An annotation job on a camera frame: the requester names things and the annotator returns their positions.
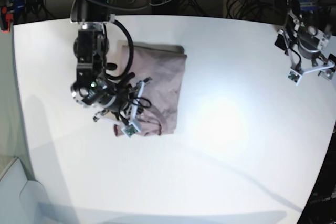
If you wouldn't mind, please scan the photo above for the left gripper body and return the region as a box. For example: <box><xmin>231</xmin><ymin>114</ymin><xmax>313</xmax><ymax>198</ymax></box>
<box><xmin>278</xmin><ymin>24</ymin><xmax>335</xmax><ymax>80</ymax></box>

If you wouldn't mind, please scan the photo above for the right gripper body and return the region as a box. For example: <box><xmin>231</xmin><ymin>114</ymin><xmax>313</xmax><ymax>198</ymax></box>
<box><xmin>71</xmin><ymin>73</ymin><xmax>152</xmax><ymax>126</ymax></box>

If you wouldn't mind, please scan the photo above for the mauve pink t-shirt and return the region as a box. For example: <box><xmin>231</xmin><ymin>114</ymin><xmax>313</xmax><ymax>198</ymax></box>
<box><xmin>113</xmin><ymin>40</ymin><xmax>188</xmax><ymax>138</ymax></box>

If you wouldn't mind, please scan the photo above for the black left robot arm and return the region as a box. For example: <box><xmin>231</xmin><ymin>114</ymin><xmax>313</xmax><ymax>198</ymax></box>
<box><xmin>275</xmin><ymin>0</ymin><xmax>335</xmax><ymax>84</ymax></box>

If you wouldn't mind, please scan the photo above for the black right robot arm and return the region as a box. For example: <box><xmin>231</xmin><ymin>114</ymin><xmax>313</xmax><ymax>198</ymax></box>
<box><xmin>70</xmin><ymin>0</ymin><xmax>151</xmax><ymax>127</ymax></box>

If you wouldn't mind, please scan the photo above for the white bin corner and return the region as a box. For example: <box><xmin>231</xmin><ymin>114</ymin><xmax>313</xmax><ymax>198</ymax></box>
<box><xmin>1</xmin><ymin>158</ymin><xmax>47</xmax><ymax>224</ymax></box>

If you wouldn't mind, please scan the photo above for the red black clamp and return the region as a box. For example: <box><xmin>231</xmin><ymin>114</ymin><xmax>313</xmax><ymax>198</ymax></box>
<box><xmin>1</xmin><ymin>6</ymin><xmax>14</xmax><ymax>33</ymax></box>

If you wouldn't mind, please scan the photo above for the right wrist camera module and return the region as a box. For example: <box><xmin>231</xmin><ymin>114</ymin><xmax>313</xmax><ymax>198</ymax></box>
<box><xmin>121</xmin><ymin>121</ymin><xmax>141</xmax><ymax>138</ymax></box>

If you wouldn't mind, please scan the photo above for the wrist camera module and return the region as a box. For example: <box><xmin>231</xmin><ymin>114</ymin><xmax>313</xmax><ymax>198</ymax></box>
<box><xmin>121</xmin><ymin>121</ymin><xmax>141</xmax><ymax>138</ymax></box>
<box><xmin>287</xmin><ymin>68</ymin><xmax>303</xmax><ymax>86</ymax></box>

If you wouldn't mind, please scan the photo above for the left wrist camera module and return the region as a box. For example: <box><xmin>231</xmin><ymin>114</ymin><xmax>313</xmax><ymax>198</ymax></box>
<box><xmin>287</xmin><ymin>68</ymin><xmax>303</xmax><ymax>86</ymax></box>

